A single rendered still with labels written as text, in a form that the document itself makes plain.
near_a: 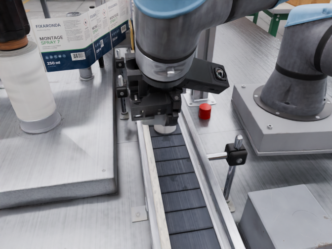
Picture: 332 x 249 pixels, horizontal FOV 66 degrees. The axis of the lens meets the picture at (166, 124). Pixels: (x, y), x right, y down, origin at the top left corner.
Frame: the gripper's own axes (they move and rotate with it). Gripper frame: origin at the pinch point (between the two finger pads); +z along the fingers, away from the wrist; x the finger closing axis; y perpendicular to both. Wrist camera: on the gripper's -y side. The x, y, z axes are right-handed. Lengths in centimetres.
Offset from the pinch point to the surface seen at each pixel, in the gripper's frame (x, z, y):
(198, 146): 9.2, -8.4, -3.4
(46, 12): -223, 182, 89
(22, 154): 2.6, 4.8, 30.0
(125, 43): -45, 30, 6
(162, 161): 8.4, 1.6, 1.9
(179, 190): 15.1, -2.2, 0.1
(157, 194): 15.8, -6.8, 4.3
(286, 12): -108, 82, -111
